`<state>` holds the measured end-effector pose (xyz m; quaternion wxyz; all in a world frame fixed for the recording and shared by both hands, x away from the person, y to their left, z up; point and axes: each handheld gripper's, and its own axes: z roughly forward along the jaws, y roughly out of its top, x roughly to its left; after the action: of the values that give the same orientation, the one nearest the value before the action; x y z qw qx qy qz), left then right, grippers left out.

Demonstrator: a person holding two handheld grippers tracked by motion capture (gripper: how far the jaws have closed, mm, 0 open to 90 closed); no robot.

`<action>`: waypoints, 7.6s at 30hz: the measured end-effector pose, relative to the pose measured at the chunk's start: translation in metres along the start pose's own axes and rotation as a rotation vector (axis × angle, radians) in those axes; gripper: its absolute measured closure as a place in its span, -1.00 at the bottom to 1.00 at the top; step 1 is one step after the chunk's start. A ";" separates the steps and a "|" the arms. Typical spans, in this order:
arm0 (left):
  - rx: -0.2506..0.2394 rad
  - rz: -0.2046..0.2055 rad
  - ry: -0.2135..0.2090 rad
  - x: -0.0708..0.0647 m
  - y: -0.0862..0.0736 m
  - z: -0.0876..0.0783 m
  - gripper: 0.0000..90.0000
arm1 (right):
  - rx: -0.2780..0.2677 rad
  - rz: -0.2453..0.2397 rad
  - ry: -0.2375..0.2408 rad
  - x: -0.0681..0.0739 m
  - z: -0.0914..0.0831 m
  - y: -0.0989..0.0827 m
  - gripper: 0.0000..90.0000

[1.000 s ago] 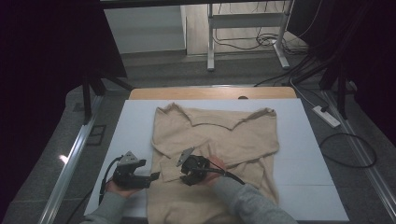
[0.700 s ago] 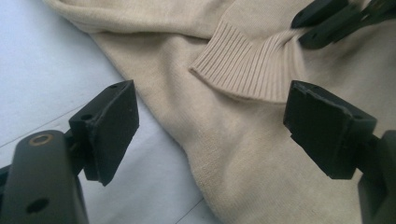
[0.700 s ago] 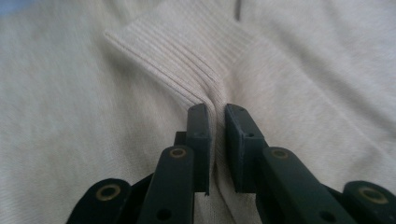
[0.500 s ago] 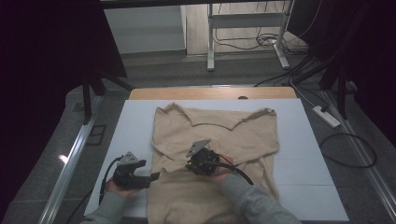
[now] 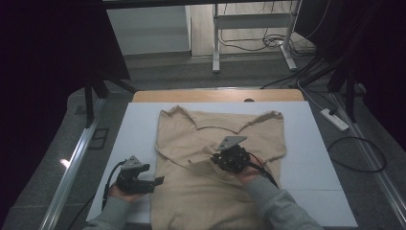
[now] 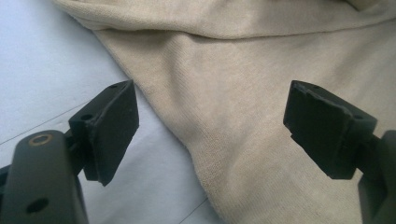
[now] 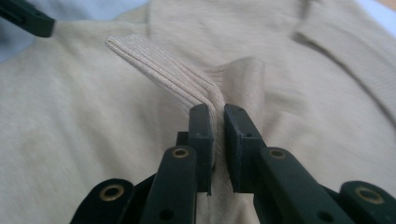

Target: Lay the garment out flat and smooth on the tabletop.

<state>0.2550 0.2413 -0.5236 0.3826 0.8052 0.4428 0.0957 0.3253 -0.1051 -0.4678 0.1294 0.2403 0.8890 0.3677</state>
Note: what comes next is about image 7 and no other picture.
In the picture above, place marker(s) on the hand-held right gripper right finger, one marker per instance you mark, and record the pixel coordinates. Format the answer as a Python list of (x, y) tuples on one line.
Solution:
[(243, 155)]

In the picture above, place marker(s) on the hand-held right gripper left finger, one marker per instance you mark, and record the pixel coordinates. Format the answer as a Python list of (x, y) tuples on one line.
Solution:
[(200, 146)]

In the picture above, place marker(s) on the beige knit sweater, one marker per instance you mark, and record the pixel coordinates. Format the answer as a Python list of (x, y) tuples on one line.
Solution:
[(93, 109)]

